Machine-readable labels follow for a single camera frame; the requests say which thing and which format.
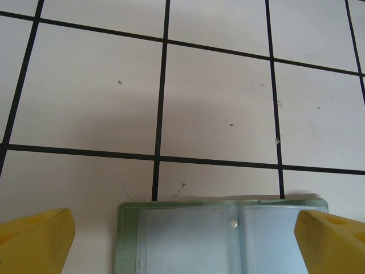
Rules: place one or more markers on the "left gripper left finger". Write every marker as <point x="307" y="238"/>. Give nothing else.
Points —
<point x="34" y="242"/>

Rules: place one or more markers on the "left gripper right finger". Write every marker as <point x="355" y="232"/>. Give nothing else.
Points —
<point x="333" y="248"/>

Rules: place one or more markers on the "green card holder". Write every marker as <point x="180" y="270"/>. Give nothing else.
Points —
<point x="199" y="242"/>

